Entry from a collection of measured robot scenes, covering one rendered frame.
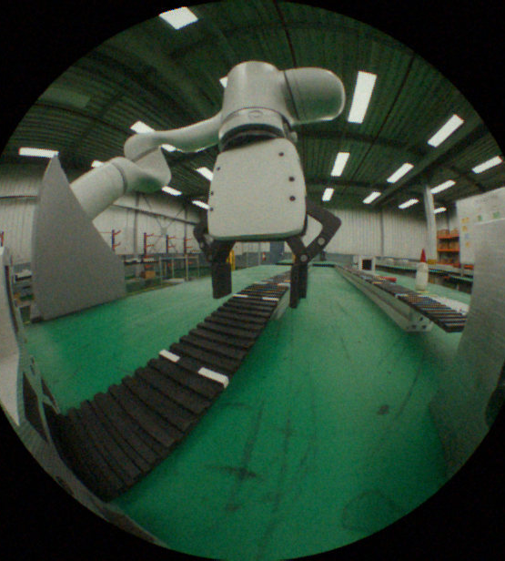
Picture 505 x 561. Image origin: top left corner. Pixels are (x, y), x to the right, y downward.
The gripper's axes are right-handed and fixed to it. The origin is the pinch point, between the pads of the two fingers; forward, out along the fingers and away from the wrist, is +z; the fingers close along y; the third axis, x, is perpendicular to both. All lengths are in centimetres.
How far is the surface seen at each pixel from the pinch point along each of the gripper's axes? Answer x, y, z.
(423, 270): -30.0, -37.7, -1.7
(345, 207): -1104, -185, -342
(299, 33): -110, -46, -438
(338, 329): -1.3, -8.9, 3.9
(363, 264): -76, -31, -1
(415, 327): -1.8, -18.5, 3.5
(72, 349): 15.5, 11.5, 3.9
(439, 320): 4.3, -16.5, 0.4
